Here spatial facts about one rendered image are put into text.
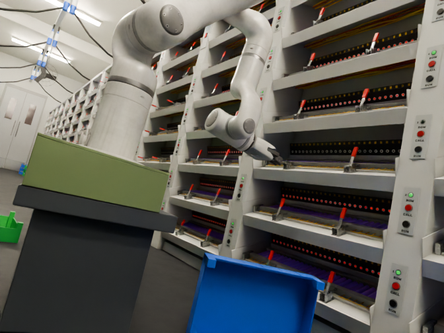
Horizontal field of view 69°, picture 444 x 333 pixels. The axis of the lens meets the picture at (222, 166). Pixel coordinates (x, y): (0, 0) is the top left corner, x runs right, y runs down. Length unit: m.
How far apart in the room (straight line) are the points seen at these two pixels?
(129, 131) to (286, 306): 0.61
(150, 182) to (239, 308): 0.41
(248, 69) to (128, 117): 0.48
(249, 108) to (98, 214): 0.55
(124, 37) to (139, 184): 0.42
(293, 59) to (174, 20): 0.86
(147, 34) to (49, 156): 0.38
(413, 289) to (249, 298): 0.40
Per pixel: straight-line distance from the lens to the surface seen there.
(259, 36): 1.20
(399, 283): 0.97
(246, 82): 1.11
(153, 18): 0.86
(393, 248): 0.98
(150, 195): 0.72
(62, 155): 0.70
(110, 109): 0.83
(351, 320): 1.05
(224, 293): 0.90
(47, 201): 0.70
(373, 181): 1.05
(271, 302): 0.94
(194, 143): 2.04
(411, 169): 1.00
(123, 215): 0.72
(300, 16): 1.72
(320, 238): 1.11
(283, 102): 1.54
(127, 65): 0.86
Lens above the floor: 0.32
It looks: 7 degrees up
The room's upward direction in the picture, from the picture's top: 13 degrees clockwise
